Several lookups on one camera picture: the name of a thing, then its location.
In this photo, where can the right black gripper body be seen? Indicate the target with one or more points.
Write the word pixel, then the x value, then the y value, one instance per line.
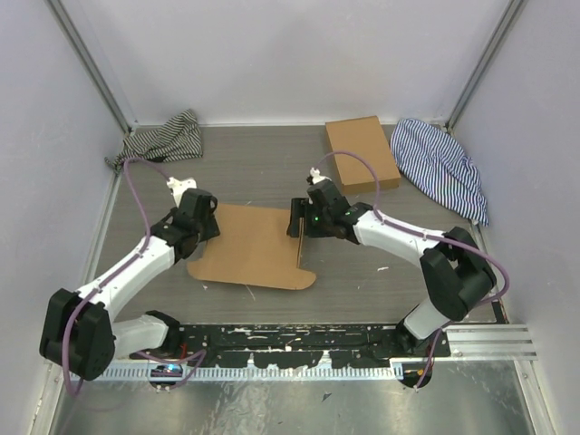
pixel 317 223

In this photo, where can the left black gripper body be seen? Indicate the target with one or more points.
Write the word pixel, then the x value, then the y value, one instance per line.
pixel 207 231

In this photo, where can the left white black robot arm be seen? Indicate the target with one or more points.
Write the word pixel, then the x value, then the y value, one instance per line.
pixel 80 330

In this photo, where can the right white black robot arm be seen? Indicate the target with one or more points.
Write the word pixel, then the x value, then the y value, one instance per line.
pixel 456 277

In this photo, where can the folded brown cardboard box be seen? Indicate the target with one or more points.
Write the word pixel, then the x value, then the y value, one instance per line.
pixel 364 137

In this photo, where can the grey striped cloth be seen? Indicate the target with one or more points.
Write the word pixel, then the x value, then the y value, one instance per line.
pixel 177 139

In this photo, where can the blue white striped cloth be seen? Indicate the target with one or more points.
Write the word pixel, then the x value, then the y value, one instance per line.
pixel 436 164

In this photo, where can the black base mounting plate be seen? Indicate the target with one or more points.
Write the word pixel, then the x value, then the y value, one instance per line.
pixel 292 346

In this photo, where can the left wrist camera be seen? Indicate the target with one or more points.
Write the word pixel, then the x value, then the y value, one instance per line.
pixel 190 199

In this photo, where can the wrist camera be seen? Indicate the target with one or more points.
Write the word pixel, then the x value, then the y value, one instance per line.
pixel 190 199
pixel 323 193

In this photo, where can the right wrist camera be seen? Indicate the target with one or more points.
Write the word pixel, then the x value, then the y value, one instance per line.
pixel 323 193

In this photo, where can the perforated cable duct strip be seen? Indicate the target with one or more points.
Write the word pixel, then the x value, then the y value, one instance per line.
pixel 155 372

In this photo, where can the aluminium rail frame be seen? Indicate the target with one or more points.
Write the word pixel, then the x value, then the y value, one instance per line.
pixel 469 341

